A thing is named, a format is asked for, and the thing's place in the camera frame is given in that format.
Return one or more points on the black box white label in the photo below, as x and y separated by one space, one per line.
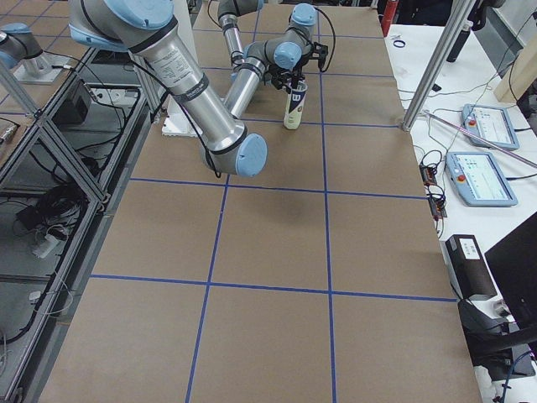
472 276

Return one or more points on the aluminium frame post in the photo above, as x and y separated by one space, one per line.
458 17

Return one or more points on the black computer monitor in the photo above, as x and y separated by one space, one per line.
512 262

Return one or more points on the red cylinder tube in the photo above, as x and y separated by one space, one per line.
388 15

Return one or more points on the small electronics board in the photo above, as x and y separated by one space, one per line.
428 175

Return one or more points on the white blue tennis ball can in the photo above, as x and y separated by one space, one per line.
295 105

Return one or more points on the blue teach pendant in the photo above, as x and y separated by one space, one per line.
490 123
478 180

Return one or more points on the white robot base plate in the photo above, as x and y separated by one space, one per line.
177 123

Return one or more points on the blue teach pendant far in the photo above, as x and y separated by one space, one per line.
490 123

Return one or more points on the blue tape roll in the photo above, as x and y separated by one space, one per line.
398 43

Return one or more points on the blue teach pendant near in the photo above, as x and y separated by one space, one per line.
478 180

